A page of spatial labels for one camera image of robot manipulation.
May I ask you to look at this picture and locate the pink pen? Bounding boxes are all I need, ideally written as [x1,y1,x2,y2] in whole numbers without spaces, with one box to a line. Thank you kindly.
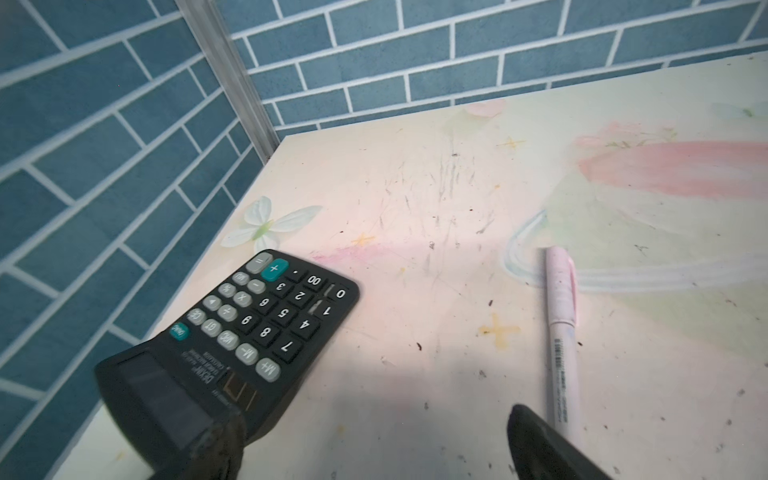
[549,321,584,449]

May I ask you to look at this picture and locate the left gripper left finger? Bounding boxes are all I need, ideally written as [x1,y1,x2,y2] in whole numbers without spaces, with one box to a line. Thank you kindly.
[150,408,246,480]

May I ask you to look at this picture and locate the black calculator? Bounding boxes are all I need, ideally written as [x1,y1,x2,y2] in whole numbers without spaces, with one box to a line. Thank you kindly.
[95,249,360,468]

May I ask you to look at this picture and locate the pink pen cap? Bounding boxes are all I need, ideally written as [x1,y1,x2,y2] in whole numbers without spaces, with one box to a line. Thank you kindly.
[545,246,578,327]

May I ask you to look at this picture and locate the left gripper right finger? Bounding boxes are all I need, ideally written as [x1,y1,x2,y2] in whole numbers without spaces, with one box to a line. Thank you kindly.
[507,404,610,480]

